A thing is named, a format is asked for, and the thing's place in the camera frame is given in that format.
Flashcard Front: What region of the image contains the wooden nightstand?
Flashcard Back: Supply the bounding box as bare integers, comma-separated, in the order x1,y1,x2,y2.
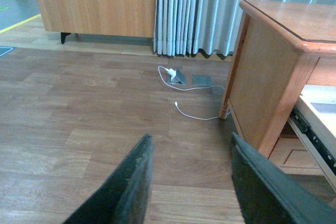
219,0,335,157

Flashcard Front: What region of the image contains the white charger plug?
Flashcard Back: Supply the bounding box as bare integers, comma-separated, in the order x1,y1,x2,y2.
165,69,176,77

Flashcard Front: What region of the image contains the open metal floor socket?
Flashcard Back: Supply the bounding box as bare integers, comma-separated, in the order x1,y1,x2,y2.
167,69,187,85

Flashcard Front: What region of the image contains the white charging cable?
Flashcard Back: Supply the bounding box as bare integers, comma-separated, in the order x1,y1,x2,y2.
157,66,232,121

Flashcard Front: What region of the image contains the large wooden cabinet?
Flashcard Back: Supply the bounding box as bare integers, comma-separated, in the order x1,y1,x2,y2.
37,0,155,38

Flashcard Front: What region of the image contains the wooden drawer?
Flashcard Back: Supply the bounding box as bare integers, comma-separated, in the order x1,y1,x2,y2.
269,137,324,176
288,84,335,189

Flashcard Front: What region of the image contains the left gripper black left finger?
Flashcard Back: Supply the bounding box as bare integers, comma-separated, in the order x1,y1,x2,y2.
64,134,154,223

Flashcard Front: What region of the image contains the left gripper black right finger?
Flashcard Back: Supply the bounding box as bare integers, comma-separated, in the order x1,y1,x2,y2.
231,133,335,223

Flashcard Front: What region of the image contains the closed metal floor plate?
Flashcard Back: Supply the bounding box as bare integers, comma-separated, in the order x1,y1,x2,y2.
192,75,213,87

